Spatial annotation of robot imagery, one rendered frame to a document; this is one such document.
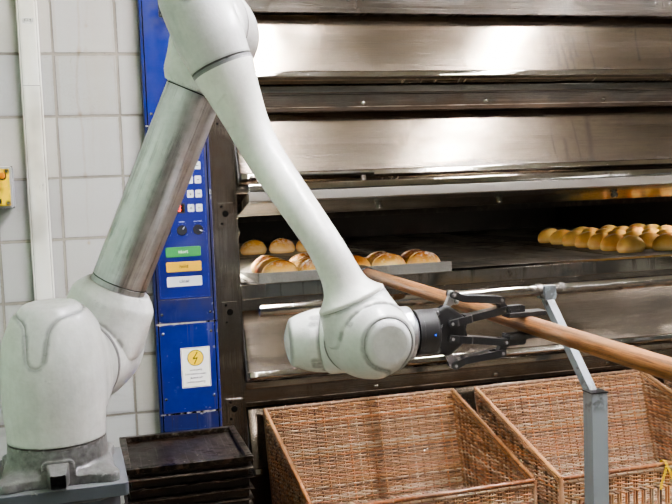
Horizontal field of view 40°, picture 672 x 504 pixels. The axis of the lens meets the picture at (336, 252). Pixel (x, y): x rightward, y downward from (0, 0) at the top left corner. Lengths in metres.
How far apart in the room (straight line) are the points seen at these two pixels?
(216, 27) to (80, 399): 0.61
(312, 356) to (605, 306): 1.58
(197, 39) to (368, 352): 0.55
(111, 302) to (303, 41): 1.12
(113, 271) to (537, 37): 1.56
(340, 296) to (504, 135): 1.47
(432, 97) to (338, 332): 1.41
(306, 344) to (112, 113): 1.16
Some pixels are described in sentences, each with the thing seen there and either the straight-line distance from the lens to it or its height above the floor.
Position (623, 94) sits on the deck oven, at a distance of 2.90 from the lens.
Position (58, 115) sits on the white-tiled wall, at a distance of 2.44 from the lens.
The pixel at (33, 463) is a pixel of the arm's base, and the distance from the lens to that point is 1.54.
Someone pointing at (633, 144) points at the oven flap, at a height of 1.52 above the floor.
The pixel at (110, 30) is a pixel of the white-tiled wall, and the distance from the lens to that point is 2.47.
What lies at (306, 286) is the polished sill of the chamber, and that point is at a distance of 2.52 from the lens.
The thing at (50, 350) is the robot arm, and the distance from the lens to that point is 1.50.
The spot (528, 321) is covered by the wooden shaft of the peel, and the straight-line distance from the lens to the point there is 1.59.
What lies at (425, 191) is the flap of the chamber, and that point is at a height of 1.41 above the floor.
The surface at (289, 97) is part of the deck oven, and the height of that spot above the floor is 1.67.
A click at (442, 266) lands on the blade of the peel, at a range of 2.63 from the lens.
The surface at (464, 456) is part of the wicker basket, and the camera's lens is 2.65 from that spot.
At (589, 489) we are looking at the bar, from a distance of 2.27.
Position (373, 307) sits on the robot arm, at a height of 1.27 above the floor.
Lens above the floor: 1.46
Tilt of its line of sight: 5 degrees down
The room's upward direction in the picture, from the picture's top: 2 degrees counter-clockwise
